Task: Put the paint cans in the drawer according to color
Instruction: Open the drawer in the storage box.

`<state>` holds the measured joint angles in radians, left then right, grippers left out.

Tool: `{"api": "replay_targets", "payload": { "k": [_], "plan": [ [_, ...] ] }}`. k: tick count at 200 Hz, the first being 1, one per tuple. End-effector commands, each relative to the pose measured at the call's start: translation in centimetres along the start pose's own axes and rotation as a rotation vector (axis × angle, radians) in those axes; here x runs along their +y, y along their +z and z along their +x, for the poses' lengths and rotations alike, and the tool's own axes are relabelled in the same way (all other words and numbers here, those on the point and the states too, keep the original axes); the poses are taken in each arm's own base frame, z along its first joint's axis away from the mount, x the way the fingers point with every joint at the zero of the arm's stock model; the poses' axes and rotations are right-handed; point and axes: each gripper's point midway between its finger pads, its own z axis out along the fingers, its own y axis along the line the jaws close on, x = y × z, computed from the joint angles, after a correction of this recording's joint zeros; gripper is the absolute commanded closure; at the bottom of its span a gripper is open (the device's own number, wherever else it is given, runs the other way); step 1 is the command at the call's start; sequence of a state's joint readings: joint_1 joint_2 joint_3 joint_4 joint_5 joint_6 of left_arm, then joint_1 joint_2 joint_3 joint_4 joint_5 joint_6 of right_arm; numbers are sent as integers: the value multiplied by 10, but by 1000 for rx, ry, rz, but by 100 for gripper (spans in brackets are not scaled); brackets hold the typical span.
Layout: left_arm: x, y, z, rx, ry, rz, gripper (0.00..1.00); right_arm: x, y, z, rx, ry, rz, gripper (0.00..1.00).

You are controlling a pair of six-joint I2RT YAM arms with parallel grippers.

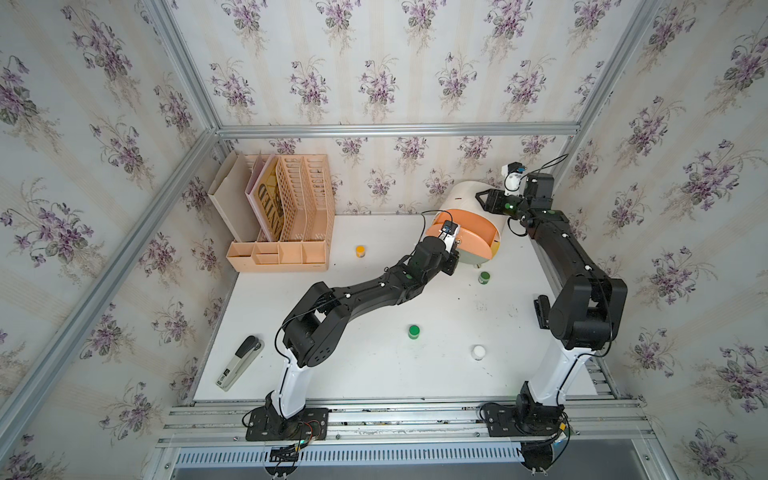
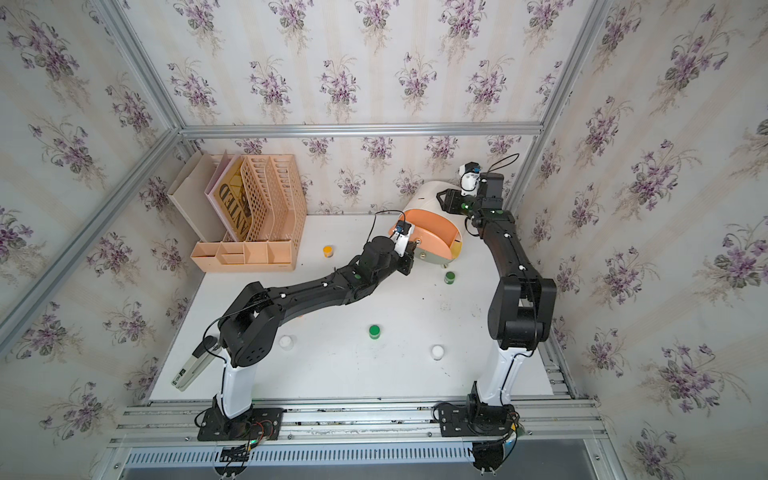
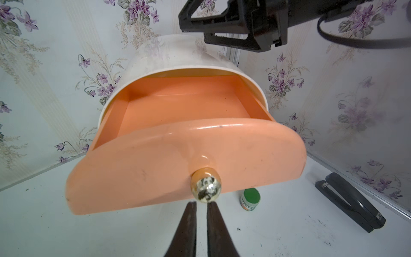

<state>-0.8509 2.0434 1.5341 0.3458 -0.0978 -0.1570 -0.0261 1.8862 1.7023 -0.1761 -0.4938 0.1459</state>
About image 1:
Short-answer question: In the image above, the pink top drawer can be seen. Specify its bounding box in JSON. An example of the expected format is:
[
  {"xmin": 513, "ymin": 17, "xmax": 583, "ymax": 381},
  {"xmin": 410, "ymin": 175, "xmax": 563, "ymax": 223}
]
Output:
[{"xmin": 426, "ymin": 209, "xmax": 506, "ymax": 264}]

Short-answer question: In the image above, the white paint can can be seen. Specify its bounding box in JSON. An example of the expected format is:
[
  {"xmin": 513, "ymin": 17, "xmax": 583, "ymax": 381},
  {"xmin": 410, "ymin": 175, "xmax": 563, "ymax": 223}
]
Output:
[{"xmin": 471, "ymin": 345, "xmax": 486, "ymax": 361}]

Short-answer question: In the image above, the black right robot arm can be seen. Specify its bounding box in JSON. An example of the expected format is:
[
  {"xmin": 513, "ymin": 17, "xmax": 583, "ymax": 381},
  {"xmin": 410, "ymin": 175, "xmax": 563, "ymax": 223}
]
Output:
[{"xmin": 475, "ymin": 189, "xmax": 628, "ymax": 430}]

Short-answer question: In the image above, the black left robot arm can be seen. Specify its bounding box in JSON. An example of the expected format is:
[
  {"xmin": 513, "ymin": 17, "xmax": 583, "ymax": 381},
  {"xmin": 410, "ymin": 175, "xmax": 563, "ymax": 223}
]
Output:
[{"xmin": 266, "ymin": 232, "xmax": 459, "ymax": 420}]

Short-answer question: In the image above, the white oval drawer cabinet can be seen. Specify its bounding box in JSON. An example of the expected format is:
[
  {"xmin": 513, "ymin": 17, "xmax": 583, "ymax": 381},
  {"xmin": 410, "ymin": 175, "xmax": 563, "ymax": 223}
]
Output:
[{"xmin": 439, "ymin": 181, "xmax": 506, "ymax": 265}]

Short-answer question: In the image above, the green paint can centre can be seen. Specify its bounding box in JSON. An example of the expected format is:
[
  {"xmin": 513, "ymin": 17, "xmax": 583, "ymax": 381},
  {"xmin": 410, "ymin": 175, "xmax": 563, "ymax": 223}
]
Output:
[{"xmin": 408, "ymin": 325, "xmax": 421, "ymax": 340}]

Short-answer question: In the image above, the beige desk file organizer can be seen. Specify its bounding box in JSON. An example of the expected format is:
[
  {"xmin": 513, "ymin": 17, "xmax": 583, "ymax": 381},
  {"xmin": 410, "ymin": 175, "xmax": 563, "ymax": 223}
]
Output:
[{"xmin": 226, "ymin": 155, "xmax": 335, "ymax": 273}]

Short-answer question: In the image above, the wanted poster book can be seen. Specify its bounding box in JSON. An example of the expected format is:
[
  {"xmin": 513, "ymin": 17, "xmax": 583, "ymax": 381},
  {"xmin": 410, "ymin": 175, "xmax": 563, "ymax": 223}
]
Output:
[{"xmin": 245, "ymin": 155, "xmax": 284, "ymax": 242}]

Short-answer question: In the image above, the grey black stapler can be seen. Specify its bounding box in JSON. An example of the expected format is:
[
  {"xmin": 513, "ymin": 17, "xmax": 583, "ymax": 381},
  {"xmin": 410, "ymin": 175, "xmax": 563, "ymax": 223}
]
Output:
[{"xmin": 216, "ymin": 335, "xmax": 263, "ymax": 392}]

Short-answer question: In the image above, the beige cardboard folder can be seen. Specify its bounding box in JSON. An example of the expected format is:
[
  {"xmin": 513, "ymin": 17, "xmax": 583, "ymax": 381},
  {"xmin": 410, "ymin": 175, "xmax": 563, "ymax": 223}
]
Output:
[{"xmin": 208, "ymin": 151, "xmax": 260, "ymax": 242}]

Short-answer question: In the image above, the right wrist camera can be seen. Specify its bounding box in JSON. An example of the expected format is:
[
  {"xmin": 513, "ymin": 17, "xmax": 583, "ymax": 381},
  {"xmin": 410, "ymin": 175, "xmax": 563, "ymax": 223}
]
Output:
[{"xmin": 501, "ymin": 162, "xmax": 526, "ymax": 195}]

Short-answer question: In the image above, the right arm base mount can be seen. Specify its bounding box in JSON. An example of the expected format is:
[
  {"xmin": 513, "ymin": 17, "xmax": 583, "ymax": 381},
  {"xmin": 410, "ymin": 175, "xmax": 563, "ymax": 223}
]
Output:
[{"xmin": 479, "ymin": 381, "xmax": 566, "ymax": 438}]

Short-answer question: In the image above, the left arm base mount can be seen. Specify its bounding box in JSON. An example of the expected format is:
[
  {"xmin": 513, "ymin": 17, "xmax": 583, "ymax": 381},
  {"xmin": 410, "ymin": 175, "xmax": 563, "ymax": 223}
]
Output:
[{"xmin": 241, "ymin": 392, "xmax": 330, "ymax": 442}]

